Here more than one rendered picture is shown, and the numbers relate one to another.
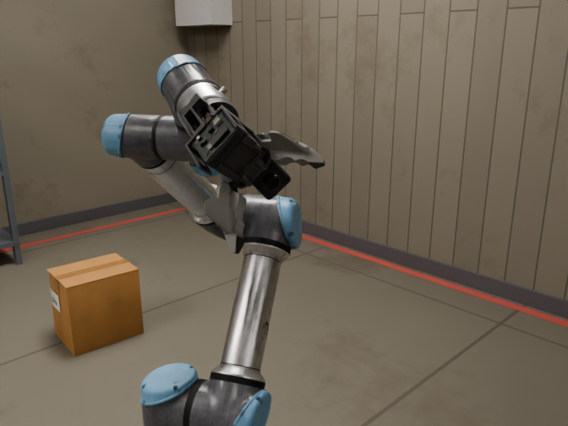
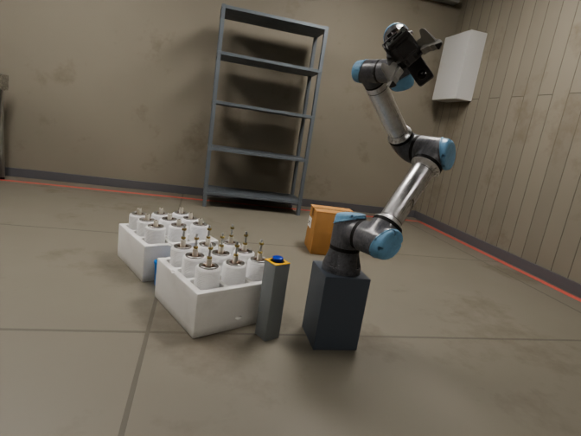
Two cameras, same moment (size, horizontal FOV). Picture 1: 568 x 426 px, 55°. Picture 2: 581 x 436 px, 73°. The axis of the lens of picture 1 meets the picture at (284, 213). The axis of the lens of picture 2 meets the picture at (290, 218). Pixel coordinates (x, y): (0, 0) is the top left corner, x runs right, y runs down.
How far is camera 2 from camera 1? 0.62 m
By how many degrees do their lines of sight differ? 29
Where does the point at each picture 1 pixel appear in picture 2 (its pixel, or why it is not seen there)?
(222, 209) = (390, 70)
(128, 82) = not seen: hidden behind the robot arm
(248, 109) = (467, 159)
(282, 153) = (425, 45)
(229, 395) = (378, 224)
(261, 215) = (429, 143)
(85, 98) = (361, 135)
